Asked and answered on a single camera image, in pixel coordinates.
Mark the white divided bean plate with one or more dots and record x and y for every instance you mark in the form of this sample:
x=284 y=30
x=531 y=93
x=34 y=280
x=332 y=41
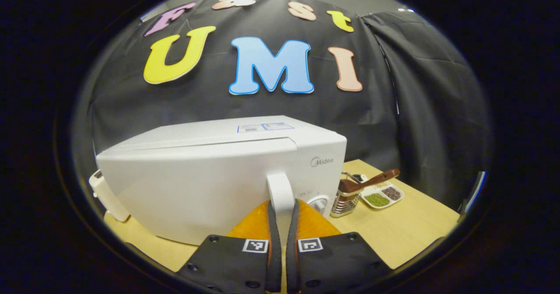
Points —
x=380 y=197

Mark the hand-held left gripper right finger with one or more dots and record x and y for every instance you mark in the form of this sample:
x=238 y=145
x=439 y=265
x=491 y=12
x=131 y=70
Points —
x=292 y=259

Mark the white microwave oven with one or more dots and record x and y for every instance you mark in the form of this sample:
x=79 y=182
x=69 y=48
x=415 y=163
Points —
x=197 y=180

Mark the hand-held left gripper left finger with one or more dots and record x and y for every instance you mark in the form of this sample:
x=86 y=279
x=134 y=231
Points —
x=274 y=259

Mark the black backdrop cloth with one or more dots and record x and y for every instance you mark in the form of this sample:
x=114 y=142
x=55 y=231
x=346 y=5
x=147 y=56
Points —
x=210 y=101

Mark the small ceiling light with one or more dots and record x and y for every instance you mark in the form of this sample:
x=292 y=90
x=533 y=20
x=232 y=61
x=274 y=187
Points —
x=406 y=9

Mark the white toaster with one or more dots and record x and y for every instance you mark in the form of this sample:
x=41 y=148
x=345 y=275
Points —
x=107 y=197

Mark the metal utensil holder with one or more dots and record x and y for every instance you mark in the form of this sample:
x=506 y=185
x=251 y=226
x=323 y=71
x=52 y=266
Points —
x=343 y=204

